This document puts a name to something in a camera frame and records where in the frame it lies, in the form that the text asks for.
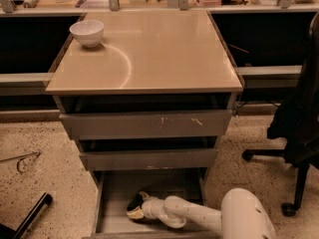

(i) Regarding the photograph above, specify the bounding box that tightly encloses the grey top drawer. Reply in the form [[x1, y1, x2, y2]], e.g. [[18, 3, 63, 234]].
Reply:
[[60, 110, 231, 140]]

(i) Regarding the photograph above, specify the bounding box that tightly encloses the metal wire tool on floor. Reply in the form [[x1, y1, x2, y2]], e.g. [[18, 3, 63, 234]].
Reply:
[[0, 151, 41, 174]]

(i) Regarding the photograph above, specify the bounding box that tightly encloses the grey middle drawer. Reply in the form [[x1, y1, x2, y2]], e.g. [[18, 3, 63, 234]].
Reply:
[[80, 148, 217, 171]]

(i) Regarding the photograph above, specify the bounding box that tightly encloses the green and yellow sponge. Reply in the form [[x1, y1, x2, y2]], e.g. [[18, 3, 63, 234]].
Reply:
[[127, 192, 144, 212]]

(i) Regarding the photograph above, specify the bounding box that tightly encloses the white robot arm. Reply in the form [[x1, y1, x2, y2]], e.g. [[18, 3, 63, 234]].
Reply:
[[127, 188, 276, 239]]

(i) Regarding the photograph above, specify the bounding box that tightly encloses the grey open bottom drawer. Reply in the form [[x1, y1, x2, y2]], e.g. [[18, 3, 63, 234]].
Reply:
[[82, 168, 219, 239]]

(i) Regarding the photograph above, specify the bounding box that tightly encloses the white ceramic bowl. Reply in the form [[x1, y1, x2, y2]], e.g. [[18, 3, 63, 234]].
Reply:
[[69, 20, 104, 47]]

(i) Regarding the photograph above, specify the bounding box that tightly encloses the black office chair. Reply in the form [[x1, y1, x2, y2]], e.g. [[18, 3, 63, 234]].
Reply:
[[241, 13, 319, 216]]

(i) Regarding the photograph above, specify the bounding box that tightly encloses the grey drawer cabinet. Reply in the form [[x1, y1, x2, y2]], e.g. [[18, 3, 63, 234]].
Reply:
[[45, 9, 244, 239]]

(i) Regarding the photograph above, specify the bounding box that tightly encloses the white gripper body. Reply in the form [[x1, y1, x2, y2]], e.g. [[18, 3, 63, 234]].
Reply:
[[142, 197, 165, 219]]

